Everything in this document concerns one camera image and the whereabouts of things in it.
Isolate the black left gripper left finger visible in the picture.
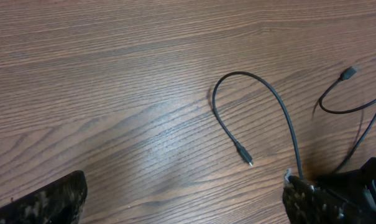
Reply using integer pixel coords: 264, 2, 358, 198
0, 170, 88, 224

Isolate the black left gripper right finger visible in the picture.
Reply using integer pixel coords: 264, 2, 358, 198
282, 169, 376, 224

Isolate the black USB cable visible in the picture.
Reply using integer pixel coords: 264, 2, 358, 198
318, 65, 376, 174
211, 71, 305, 180

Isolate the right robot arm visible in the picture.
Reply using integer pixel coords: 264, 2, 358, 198
317, 157, 376, 213

